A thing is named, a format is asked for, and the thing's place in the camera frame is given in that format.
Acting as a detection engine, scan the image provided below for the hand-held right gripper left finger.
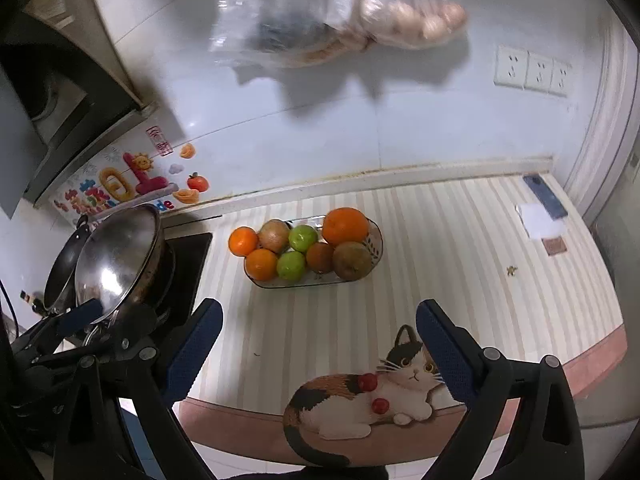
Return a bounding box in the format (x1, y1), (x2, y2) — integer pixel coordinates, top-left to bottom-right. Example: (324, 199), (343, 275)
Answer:
(52, 299), (224, 480)

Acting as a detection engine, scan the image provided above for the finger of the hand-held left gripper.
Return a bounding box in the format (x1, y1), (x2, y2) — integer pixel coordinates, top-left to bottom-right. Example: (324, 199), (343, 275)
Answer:
(99, 304), (159, 352)
(30, 299), (104, 352)

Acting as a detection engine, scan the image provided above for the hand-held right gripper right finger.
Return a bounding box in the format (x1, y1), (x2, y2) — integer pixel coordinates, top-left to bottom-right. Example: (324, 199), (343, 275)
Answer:
(416, 299), (586, 480)

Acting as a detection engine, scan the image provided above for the small orange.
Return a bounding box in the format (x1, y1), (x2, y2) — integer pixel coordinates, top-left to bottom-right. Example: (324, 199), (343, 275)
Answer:
(228, 226), (259, 257)
(245, 248), (279, 281)

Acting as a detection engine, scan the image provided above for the green apple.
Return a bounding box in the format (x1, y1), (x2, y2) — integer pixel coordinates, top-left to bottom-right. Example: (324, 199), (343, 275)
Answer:
(277, 251), (307, 281)
(288, 225), (319, 253)

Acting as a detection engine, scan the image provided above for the oval floral plate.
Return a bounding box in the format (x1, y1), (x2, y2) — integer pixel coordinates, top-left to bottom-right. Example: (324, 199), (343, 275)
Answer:
(243, 215), (383, 289)

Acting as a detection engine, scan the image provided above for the brown pear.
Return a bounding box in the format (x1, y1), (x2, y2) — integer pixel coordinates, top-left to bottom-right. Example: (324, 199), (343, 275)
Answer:
(332, 241), (373, 281)
(258, 219), (291, 253)

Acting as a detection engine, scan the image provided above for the dark orange tangerine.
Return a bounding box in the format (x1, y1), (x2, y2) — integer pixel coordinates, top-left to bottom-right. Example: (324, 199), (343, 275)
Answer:
(305, 242), (336, 274)

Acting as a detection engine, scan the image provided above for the large orange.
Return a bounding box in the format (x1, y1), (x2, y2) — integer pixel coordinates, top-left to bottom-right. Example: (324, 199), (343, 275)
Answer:
(321, 207), (370, 246)

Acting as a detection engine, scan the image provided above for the black frying pan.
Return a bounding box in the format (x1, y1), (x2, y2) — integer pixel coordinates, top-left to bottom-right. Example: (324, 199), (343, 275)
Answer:
(42, 215), (93, 313)

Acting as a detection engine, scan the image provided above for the steel wok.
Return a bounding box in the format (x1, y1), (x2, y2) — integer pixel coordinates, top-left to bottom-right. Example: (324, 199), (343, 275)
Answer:
(74, 203), (176, 331)

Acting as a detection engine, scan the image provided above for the black gas stove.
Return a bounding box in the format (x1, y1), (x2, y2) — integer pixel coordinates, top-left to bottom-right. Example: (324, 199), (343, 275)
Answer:
(150, 231), (213, 326)

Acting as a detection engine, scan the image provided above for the striped cat print mat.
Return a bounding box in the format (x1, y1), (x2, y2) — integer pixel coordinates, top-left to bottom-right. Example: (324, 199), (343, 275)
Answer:
(177, 172), (628, 468)

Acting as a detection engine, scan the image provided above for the white paper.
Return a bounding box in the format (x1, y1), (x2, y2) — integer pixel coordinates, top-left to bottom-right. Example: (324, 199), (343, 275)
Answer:
(517, 203), (568, 239)

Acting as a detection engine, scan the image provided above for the blue smartphone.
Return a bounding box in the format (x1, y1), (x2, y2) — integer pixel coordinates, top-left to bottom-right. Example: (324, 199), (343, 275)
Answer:
(522, 175), (568, 220)

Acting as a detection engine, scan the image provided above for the black range hood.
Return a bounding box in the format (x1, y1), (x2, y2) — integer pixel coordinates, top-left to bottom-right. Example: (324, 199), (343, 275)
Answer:
(0, 10), (156, 218)

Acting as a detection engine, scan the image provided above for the plastic bag of dark vegetables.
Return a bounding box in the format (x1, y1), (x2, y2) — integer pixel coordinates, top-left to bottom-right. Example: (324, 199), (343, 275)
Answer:
(207, 0), (373, 68)

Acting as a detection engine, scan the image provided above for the plastic bag of eggs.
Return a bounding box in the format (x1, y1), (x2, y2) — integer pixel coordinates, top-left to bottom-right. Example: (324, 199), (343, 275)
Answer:
(357, 0), (471, 51)

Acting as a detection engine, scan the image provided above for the colourful festive wall sticker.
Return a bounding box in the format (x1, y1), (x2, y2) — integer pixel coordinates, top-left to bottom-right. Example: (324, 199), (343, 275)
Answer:
(54, 150), (180, 222)

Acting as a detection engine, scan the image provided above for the red seal wall sticker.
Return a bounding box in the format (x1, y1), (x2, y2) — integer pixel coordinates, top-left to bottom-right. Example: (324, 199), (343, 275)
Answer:
(145, 127), (173, 155)

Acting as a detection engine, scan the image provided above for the white wall socket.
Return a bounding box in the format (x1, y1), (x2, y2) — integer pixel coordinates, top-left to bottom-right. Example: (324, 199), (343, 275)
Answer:
(524, 52), (556, 92)
(493, 44), (529, 88)
(549, 60), (572, 97)

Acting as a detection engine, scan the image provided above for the beige wall cabinet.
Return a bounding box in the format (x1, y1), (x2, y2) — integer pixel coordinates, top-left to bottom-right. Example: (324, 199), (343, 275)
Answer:
(22, 0), (151, 111)

